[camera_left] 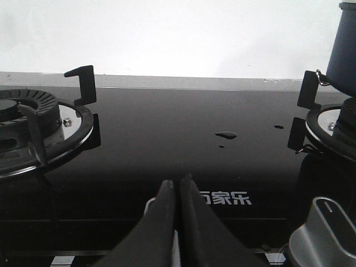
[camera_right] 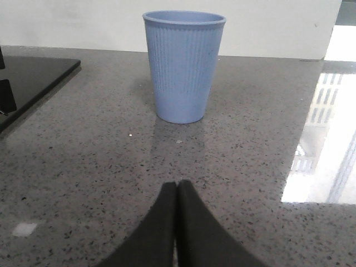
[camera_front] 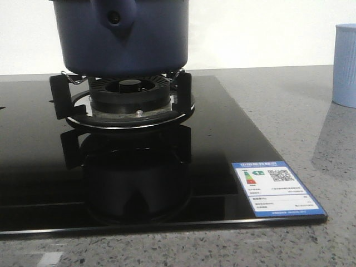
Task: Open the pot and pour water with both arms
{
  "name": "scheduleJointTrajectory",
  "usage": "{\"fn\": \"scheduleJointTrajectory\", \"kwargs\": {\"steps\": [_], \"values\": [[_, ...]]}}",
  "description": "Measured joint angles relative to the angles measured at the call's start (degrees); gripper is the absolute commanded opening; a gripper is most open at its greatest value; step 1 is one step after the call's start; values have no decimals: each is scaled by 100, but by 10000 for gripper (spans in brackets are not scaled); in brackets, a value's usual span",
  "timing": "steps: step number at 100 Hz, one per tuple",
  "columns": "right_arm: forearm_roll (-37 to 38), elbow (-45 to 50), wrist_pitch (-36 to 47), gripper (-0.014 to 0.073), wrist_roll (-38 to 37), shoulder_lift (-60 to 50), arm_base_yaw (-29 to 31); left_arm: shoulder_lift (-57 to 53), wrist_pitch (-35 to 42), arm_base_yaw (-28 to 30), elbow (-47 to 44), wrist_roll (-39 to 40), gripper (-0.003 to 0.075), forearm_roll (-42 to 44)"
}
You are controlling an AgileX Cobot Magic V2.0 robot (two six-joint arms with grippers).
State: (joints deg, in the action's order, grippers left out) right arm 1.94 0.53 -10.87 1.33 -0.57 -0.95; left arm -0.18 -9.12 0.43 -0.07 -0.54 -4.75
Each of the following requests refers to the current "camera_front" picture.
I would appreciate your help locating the dark blue cooking pot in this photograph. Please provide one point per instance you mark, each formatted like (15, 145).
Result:
(123, 38)

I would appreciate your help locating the black metal pot support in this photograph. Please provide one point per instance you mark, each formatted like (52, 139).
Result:
(72, 101)

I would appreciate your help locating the black glass gas stove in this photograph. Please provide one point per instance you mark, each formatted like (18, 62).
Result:
(58, 180)

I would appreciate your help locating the blue energy label sticker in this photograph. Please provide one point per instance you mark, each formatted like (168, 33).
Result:
(274, 190)

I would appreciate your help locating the light blue ribbed cup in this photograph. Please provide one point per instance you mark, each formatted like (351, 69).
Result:
(344, 65)

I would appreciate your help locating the black round gas burner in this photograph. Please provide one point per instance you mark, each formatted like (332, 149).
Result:
(127, 95)

